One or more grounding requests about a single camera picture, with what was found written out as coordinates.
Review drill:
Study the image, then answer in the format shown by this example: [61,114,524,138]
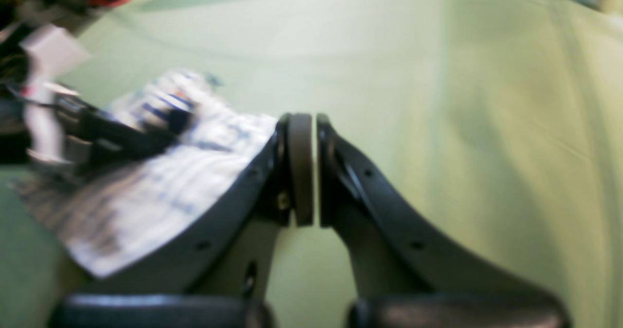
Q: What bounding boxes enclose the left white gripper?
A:
[20,24,192,164]

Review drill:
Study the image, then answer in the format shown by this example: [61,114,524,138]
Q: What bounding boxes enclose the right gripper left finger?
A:
[49,113,314,328]

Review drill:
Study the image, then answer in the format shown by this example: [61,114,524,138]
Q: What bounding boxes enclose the green table cloth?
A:
[0,0,623,328]

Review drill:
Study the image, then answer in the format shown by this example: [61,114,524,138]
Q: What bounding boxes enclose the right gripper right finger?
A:
[316,114,572,328]

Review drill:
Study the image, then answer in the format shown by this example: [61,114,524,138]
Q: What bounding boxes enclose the blue white striped t-shirt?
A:
[10,69,277,278]

